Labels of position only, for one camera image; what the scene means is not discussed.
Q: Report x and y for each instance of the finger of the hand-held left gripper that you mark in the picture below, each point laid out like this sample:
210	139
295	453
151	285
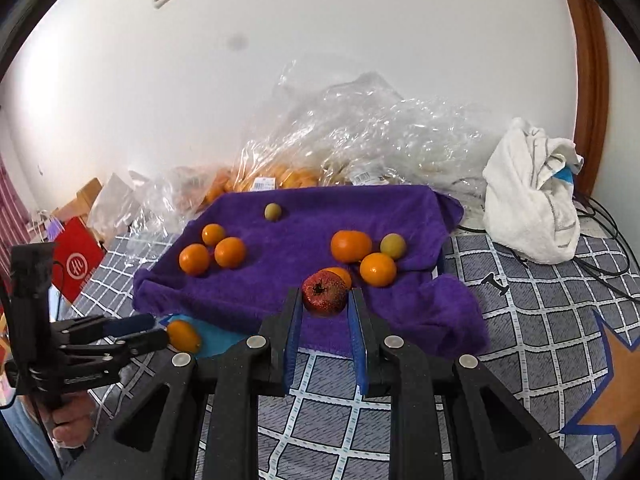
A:
130	324
147	342

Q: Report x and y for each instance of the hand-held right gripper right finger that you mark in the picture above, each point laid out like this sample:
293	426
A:
361	345

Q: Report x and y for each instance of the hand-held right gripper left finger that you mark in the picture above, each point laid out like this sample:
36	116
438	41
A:
293	340

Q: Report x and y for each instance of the red pomegranate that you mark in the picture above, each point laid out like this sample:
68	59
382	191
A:
325	292

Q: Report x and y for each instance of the blue tray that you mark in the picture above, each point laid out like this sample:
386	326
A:
215	337

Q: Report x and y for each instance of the large orange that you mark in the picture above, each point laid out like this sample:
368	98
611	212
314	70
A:
351	246

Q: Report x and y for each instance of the yellow-green round fruit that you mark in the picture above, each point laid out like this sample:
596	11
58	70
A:
393	246

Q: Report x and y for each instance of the small orange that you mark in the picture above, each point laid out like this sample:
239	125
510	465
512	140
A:
213	234

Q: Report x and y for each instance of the small yellow-green fruit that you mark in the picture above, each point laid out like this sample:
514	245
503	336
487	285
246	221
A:
272	211

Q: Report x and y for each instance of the person's left forearm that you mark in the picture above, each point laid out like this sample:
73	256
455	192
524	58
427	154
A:
32	435

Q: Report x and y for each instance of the person's left hand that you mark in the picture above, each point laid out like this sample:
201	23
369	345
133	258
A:
75	420

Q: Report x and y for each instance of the red paper bag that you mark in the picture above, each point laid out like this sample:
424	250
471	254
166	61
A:
77	260

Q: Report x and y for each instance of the pink striped cloth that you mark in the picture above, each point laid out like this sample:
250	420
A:
10	210

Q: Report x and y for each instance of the purple towel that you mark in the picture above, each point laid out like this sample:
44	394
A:
290	240

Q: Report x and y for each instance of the cardboard box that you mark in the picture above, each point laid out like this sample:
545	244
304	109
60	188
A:
82	197

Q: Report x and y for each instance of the whitish plastic bag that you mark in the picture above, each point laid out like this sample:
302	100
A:
115	205

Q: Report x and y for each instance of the crumpled clear plastic bag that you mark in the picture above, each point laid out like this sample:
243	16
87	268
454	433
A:
165	195

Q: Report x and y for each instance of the small black tool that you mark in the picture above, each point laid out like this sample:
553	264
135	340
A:
497	284

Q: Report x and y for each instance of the pile of bagged oranges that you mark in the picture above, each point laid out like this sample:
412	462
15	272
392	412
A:
290	177

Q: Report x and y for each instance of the large clear plastic bag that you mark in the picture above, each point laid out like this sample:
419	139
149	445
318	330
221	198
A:
375	125

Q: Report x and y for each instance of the white cloth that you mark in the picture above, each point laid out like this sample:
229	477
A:
530	200

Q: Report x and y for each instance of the wooden door frame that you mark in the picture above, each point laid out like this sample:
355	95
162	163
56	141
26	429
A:
590	85

